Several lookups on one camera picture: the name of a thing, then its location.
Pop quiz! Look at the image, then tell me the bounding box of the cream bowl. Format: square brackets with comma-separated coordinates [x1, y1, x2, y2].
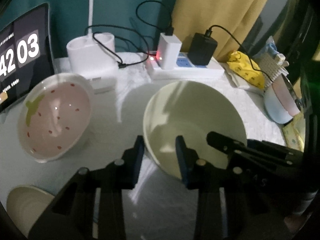
[143, 81, 247, 179]

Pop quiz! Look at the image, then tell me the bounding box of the beige round plate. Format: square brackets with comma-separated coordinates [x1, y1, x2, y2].
[7, 185, 54, 237]

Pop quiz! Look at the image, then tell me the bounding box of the pink strawberry bowl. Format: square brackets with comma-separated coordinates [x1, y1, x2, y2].
[17, 73, 94, 163]

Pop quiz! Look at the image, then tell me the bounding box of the yellow tissue box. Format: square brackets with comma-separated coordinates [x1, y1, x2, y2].
[282, 113, 306, 152]

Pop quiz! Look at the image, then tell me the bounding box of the light blue bowl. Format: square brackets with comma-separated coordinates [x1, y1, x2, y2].
[264, 86, 293, 124]

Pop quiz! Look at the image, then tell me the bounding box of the white basket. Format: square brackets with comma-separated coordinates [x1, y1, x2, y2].
[258, 53, 289, 82]

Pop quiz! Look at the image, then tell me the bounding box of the yellow snack packet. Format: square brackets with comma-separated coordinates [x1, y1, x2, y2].
[226, 50, 265, 89]

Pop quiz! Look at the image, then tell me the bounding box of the white power strip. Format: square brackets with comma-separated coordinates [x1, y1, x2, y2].
[146, 53, 225, 80]

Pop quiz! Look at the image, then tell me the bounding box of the black charger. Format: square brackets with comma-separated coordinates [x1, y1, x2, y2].
[188, 33, 217, 66]

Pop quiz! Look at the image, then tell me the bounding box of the white charger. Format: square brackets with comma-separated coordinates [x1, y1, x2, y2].
[156, 33, 182, 70]

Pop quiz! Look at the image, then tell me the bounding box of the yellow curtain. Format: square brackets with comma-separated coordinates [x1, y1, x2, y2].
[172, 0, 267, 62]

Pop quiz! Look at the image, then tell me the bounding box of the white desk lamp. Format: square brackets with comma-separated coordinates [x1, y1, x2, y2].
[66, 0, 119, 80]

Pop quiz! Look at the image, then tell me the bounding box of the tablet showing clock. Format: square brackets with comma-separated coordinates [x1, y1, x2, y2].
[1, 3, 55, 112]

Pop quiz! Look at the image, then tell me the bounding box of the teal curtain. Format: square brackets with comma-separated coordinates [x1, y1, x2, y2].
[1, 0, 176, 57]

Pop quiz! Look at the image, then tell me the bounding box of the black charger cable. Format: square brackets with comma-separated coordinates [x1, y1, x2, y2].
[204, 24, 275, 82]

